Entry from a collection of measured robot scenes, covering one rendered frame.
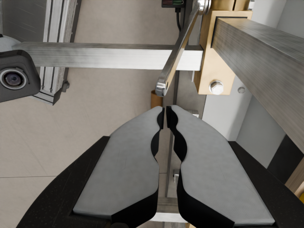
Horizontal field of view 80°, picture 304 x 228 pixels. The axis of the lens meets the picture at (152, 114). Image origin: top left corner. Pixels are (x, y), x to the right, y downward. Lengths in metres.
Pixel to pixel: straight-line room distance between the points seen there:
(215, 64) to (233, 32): 0.09
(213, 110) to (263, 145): 0.17
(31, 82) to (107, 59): 0.11
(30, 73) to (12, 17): 0.92
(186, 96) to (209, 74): 0.21
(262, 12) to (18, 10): 0.98
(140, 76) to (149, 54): 0.95
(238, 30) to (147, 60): 0.14
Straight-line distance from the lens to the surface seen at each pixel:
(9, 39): 0.35
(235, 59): 0.19
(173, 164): 0.66
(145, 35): 1.15
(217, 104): 0.62
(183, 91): 0.48
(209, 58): 0.28
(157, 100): 1.21
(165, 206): 0.37
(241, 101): 0.64
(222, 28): 0.24
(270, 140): 0.55
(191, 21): 0.21
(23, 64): 0.23
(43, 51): 0.33
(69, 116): 1.55
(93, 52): 0.29
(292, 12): 0.55
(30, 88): 0.24
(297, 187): 0.48
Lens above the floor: 1.13
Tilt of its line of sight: 56 degrees down
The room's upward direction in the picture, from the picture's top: 175 degrees counter-clockwise
